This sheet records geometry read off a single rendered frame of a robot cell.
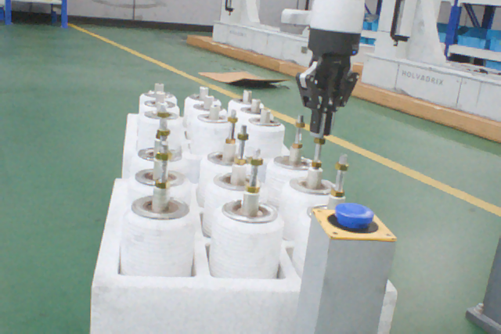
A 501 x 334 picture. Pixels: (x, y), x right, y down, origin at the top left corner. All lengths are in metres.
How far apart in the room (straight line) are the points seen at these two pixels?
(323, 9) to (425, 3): 2.74
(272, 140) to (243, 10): 3.98
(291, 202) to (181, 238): 0.21
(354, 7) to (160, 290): 0.46
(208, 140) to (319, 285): 0.70
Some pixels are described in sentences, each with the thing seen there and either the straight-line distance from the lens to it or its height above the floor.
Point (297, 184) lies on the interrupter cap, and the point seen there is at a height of 0.25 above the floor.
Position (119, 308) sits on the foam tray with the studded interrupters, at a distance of 0.72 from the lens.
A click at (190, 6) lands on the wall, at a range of 7.41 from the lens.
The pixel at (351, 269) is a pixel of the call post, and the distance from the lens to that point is 0.58.
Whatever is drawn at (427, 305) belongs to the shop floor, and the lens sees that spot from 1.15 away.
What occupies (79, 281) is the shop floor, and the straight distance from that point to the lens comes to 1.07.
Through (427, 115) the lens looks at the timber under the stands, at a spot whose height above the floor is 0.02.
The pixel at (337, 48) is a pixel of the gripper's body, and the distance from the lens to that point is 0.81.
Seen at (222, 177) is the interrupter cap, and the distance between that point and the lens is 0.87.
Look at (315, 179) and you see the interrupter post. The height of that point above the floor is 0.27.
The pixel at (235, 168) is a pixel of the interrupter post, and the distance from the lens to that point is 0.84.
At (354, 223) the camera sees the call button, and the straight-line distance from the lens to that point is 0.57.
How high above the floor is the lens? 0.53
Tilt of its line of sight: 16 degrees down
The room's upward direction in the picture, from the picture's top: 6 degrees clockwise
